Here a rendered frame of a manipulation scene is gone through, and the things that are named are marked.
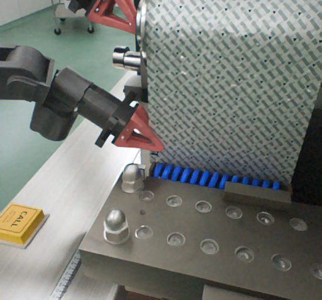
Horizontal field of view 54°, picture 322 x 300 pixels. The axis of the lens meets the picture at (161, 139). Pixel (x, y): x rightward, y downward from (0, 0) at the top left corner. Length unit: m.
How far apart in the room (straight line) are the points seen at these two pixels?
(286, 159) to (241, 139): 0.08
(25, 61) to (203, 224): 0.35
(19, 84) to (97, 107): 0.11
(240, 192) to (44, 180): 0.45
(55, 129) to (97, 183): 0.21
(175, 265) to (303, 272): 0.15
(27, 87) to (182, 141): 0.25
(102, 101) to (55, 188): 0.29
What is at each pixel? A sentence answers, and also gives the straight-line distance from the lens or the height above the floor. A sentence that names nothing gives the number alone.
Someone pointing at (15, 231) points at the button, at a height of 0.92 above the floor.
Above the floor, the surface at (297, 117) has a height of 1.15.
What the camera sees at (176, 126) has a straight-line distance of 0.51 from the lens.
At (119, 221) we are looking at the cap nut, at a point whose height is 1.07.
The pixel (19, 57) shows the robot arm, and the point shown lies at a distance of 0.52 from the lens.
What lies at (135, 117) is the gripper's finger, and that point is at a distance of 0.50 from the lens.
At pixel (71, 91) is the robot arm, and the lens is 0.52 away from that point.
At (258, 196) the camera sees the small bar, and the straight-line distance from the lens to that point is 0.49.
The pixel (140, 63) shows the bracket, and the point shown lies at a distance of 0.56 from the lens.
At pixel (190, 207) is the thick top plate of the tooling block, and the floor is 1.03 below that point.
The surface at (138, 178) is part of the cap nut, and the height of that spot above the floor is 1.05.
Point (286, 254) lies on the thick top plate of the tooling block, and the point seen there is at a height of 1.03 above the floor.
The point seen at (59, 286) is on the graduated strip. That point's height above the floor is 0.90.
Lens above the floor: 1.38
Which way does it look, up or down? 34 degrees down
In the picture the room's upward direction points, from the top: straight up
